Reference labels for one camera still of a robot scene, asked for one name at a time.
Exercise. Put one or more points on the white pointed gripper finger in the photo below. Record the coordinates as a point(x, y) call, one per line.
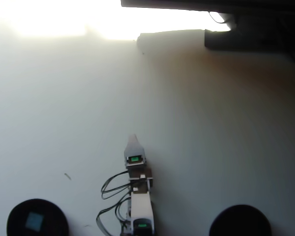
point(134, 142)

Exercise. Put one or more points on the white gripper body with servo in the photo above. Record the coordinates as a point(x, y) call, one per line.
point(135, 164)

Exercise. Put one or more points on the blue cube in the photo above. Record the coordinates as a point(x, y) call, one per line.
point(34, 221)

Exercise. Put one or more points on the small green sliver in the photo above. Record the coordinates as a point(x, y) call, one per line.
point(67, 176)

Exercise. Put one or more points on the black round bowl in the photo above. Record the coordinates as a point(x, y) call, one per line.
point(239, 221)
point(54, 218)

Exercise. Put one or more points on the grey flat slab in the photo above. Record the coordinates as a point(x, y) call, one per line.
point(169, 38)

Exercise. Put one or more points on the dark overhead bar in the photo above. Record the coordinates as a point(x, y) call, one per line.
point(186, 4)

